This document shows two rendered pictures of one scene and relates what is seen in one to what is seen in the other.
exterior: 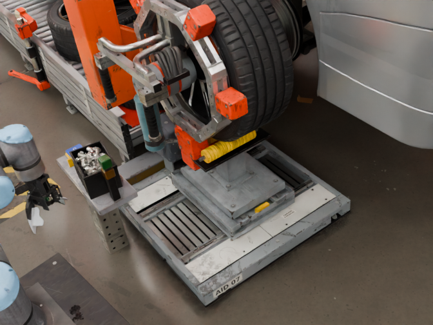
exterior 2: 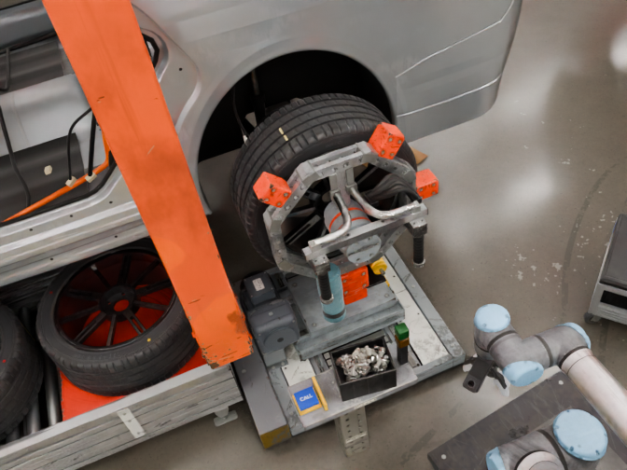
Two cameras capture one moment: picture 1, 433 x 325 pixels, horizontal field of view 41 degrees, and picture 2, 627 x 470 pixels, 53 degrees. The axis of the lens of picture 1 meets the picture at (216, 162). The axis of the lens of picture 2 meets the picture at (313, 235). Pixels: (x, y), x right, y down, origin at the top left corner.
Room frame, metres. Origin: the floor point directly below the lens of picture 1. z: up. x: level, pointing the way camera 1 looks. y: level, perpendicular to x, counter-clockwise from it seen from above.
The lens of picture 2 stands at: (1.59, 1.60, 2.42)
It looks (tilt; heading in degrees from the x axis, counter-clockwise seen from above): 47 degrees down; 286
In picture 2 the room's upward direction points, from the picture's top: 10 degrees counter-clockwise
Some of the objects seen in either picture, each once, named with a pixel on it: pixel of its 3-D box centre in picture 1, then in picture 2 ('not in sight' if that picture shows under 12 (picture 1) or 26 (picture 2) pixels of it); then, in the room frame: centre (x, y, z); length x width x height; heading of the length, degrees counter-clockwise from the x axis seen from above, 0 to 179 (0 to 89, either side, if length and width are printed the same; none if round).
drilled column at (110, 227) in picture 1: (104, 211); (349, 418); (1.88, 0.53, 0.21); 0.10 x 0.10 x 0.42; 30
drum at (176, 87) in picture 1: (164, 78); (351, 228); (1.87, 0.15, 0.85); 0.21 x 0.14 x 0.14; 120
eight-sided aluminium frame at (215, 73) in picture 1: (180, 71); (342, 215); (1.90, 0.09, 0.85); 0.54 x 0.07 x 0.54; 30
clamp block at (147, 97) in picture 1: (153, 93); (413, 221); (1.65, 0.18, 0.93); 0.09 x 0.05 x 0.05; 120
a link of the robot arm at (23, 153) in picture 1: (18, 146); (492, 327); (1.43, 0.59, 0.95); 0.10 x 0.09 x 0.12; 119
